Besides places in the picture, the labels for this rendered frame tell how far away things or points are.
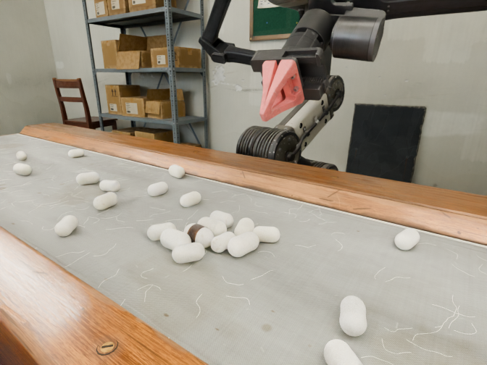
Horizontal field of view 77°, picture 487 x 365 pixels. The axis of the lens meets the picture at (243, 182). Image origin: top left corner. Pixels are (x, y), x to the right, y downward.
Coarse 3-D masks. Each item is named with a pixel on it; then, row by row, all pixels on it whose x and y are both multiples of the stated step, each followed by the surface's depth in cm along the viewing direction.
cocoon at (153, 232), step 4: (160, 224) 35; (164, 224) 35; (168, 224) 35; (172, 224) 35; (152, 228) 34; (156, 228) 34; (160, 228) 34; (164, 228) 34; (148, 232) 34; (152, 232) 34; (156, 232) 34; (160, 232) 34; (148, 236) 34; (152, 236) 34; (156, 236) 34
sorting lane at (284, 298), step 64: (0, 192) 49; (64, 192) 49; (128, 192) 49; (256, 192) 50; (64, 256) 31; (128, 256) 32; (256, 256) 32; (320, 256) 32; (384, 256) 32; (448, 256) 32; (192, 320) 23; (256, 320) 23; (320, 320) 23; (384, 320) 23; (448, 320) 23
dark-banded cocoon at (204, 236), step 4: (192, 224) 34; (188, 228) 33; (204, 228) 33; (200, 232) 32; (204, 232) 32; (208, 232) 32; (212, 232) 33; (196, 236) 32; (200, 236) 32; (204, 236) 32; (208, 236) 32; (212, 236) 33; (196, 240) 32; (200, 240) 32; (204, 240) 32; (208, 240) 32; (204, 244) 32; (208, 244) 32
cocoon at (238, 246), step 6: (246, 234) 32; (252, 234) 32; (234, 240) 31; (240, 240) 31; (246, 240) 31; (252, 240) 31; (258, 240) 32; (228, 246) 31; (234, 246) 30; (240, 246) 30; (246, 246) 31; (252, 246) 31; (234, 252) 31; (240, 252) 31; (246, 252) 31
